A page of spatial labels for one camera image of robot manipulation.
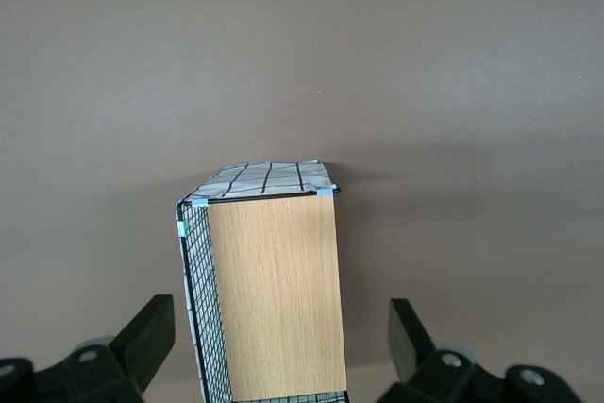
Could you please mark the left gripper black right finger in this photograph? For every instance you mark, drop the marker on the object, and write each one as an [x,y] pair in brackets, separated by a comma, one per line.
[443,379]

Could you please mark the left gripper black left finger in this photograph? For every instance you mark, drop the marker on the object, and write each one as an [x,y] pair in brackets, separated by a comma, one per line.
[94,374]

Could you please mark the small blue clip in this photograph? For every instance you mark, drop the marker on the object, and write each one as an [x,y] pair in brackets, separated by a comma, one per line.
[200,203]
[323,193]
[181,228]

